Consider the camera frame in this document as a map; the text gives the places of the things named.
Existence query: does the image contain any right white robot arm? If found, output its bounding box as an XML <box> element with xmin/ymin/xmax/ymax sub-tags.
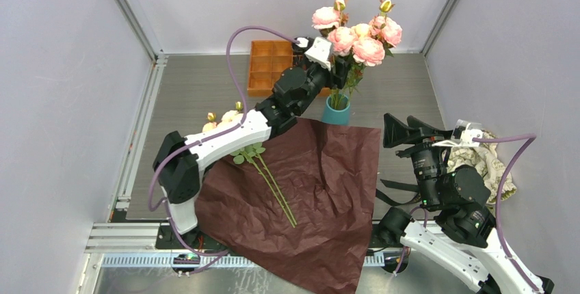
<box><xmin>375</xmin><ymin>113</ymin><xmax>555</xmax><ymax>293</ymax></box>

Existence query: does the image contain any two pink roses stem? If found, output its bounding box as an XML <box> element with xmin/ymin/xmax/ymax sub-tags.
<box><xmin>311</xmin><ymin>0</ymin><xmax>361</xmax><ymax>111</ymax></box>

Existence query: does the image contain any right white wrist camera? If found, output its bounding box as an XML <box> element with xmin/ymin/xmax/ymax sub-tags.
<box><xmin>433</xmin><ymin>119</ymin><xmax>484</xmax><ymax>148</ymax></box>

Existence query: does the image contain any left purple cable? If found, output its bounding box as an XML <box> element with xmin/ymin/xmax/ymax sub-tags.
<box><xmin>147</xmin><ymin>25</ymin><xmax>304</xmax><ymax>275</ymax></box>

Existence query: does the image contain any crumpled printed cloth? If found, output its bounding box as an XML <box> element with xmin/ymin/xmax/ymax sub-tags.
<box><xmin>447</xmin><ymin>143</ymin><xmax>506</xmax><ymax>207</ymax></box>

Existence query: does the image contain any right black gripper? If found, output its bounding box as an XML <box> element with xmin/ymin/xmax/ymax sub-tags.
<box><xmin>380</xmin><ymin>111</ymin><xmax>451</xmax><ymax>204</ymax></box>

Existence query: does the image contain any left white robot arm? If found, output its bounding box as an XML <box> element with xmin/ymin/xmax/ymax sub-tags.
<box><xmin>153</xmin><ymin>57</ymin><xmax>351</xmax><ymax>248</ymax></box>

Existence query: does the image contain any perforated metal rail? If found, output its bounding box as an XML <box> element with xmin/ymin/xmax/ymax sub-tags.
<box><xmin>101</xmin><ymin>254</ymin><xmax>386</xmax><ymax>269</ymax></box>

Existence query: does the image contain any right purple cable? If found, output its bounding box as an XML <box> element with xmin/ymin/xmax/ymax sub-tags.
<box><xmin>473</xmin><ymin>134</ymin><xmax>538</xmax><ymax>294</ymax></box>

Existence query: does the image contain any dark red wrapping paper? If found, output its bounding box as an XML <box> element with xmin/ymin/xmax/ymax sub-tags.
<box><xmin>195</xmin><ymin>118</ymin><xmax>381</xmax><ymax>293</ymax></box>

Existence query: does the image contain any black printed ribbon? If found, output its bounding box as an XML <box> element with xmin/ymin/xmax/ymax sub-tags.
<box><xmin>375</xmin><ymin>179</ymin><xmax>423</xmax><ymax>206</ymax></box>

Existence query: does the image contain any small electronics board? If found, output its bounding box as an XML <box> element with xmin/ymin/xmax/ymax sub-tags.
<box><xmin>172</xmin><ymin>253</ymin><xmax>200</xmax><ymax>265</ymax></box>

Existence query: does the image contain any teal vase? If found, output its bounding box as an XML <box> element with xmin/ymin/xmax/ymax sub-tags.
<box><xmin>321</xmin><ymin>94</ymin><xmax>351</xmax><ymax>126</ymax></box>

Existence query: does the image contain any cream peach roses stem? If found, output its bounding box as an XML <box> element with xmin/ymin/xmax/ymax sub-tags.
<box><xmin>202</xmin><ymin>101</ymin><xmax>298</xmax><ymax>228</ymax></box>

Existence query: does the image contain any orange compartment tray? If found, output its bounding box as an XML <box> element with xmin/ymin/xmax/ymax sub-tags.
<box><xmin>247</xmin><ymin>40</ymin><xmax>311</xmax><ymax>97</ymax></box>

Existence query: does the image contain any purple cable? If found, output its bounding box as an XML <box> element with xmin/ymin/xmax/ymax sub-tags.
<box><xmin>147</xmin><ymin>25</ymin><xmax>304</xmax><ymax>275</ymax></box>
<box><xmin>473</xmin><ymin>134</ymin><xmax>538</xmax><ymax>294</ymax></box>

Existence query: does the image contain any large pink rose stem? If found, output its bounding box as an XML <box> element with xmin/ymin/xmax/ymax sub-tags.
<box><xmin>351</xmin><ymin>14</ymin><xmax>404</xmax><ymax>85</ymax></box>

